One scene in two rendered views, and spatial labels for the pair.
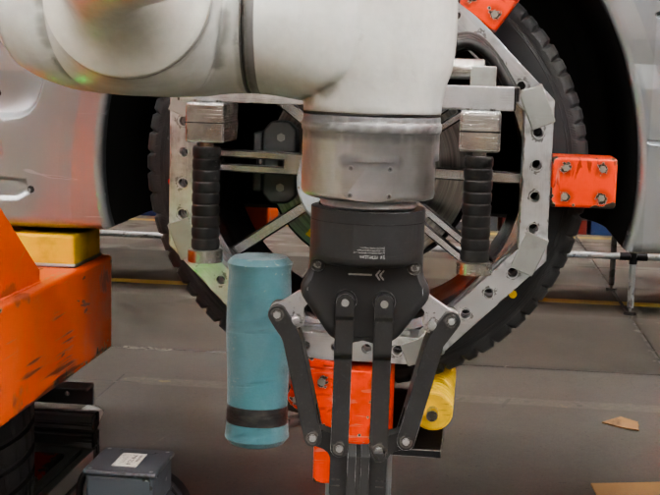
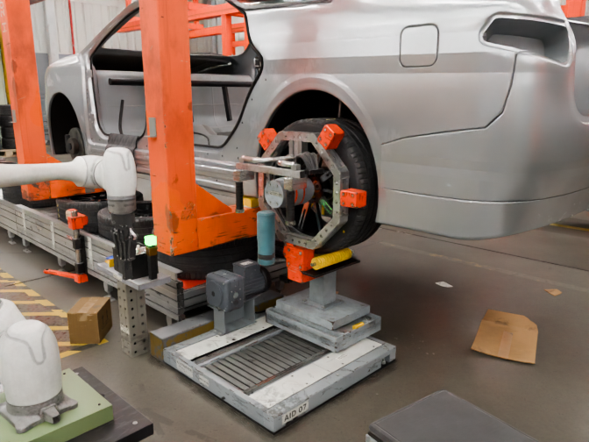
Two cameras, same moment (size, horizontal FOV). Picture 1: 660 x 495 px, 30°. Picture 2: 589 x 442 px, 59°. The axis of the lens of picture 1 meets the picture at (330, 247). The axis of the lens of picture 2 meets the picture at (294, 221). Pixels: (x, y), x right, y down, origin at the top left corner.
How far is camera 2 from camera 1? 1.56 m
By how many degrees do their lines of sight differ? 38
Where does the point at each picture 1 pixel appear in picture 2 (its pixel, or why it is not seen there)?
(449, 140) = not seen: hidden behind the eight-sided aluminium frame
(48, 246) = (246, 201)
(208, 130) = (237, 177)
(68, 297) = (243, 216)
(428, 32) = (114, 181)
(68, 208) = (249, 191)
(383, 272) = (122, 225)
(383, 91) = (109, 192)
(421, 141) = (118, 202)
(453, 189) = not seen: hidden behind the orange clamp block
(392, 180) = (113, 209)
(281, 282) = (266, 219)
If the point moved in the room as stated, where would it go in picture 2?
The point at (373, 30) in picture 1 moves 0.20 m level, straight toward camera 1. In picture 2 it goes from (105, 181) to (43, 189)
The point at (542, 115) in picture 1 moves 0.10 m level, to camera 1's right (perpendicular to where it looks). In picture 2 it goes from (337, 176) to (357, 179)
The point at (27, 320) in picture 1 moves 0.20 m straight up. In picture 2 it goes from (217, 222) to (216, 183)
